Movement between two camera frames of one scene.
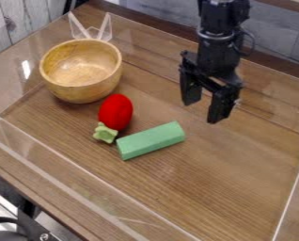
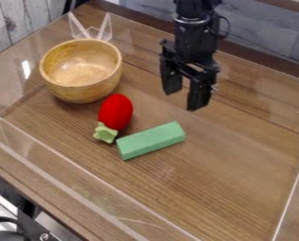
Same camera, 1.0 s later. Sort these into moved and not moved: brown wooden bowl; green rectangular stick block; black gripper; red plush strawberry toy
Moved: black gripper
Not moved: brown wooden bowl; red plush strawberry toy; green rectangular stick block
